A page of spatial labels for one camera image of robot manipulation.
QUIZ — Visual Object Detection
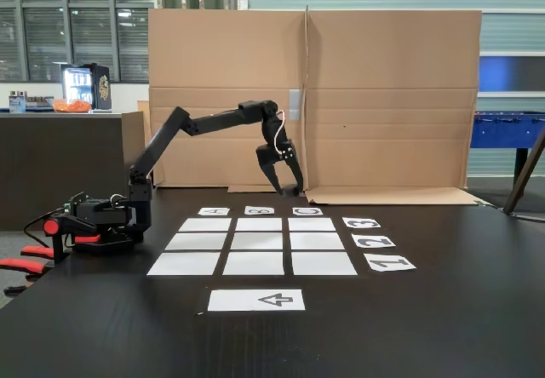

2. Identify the red handled clamp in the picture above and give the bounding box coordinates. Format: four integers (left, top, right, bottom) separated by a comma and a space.
0, 244, 55, 279

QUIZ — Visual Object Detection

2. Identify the white arrow paper sheet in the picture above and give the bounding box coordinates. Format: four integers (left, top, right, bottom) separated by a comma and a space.
207, 289, 307, 312

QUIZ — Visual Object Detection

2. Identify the paper sheet number 3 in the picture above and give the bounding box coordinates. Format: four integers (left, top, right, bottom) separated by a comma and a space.
341, 216, 382, 230

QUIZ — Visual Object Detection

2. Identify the black power cable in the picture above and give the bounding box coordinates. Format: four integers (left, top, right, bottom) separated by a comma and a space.
23, 210, 63, 248

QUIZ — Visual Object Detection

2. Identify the bowl of orange snacks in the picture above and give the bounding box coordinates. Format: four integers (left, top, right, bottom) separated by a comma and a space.
51, 98, 94, 114

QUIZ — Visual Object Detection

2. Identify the paper sheet number 2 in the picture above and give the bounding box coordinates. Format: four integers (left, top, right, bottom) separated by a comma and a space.
351, 233, 397, 249

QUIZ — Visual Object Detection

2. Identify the paper sheet number 1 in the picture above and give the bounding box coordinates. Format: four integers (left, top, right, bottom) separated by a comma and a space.
364, 255, 417, 273

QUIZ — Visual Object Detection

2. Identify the green controller board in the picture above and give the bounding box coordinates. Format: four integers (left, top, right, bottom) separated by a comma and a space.
63, 192, 87, 215

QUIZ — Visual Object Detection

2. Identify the large brown cardboard box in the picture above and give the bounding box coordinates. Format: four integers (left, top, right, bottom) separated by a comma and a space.
147, 5, 489, 206

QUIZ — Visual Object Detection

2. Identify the black clamp red button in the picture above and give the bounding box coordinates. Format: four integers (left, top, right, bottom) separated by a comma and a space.
42, 212, 104, 265

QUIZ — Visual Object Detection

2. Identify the black mini fridge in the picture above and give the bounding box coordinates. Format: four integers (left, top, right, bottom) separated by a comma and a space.
60, 62, 113, 112

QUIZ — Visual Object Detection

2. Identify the blue white box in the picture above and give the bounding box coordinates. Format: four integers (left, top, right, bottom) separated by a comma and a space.
9, 89, 28, 114

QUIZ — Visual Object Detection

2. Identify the dark brown counter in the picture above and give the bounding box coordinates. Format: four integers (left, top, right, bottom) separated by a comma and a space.
0, 112, 148, 232

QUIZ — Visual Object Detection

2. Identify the blue foosball table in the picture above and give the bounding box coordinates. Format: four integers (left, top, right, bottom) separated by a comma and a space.
469, 110, 545, 188

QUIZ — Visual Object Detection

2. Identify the brown wooden stand leg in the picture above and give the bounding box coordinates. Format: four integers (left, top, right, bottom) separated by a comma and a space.
502, 129, 545, 215

